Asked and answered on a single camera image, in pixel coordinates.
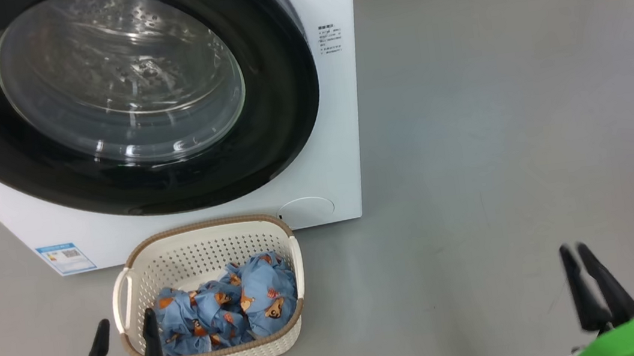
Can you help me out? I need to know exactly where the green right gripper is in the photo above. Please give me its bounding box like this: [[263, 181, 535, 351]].
[[555, 236, 634, 356]]

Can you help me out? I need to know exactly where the blue bear print garment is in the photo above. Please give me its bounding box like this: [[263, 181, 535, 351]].
[[151, 276, 254, 356], [223, 249, 303, 341]]

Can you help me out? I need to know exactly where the black round glass machine door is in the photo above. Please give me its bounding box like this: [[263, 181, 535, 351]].
[[0, 0, 333, 236]]

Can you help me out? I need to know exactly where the cream perforated laundry basket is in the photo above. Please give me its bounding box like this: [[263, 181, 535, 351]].
[[104, 208, 315, 356]]

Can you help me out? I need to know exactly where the white front-load washing machine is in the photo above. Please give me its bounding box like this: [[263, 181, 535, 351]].
[[0, 0, 386, 284]]

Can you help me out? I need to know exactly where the blue white energy label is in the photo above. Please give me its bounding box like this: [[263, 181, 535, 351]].
[[35, 240, 97, 278]]

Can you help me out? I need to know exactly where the round white filter cover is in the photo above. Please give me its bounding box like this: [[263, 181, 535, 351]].
[[276, 194, 337, 231]]

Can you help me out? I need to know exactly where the small black text label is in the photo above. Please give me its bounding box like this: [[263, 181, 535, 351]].
[[316, 23, 345, 56]]

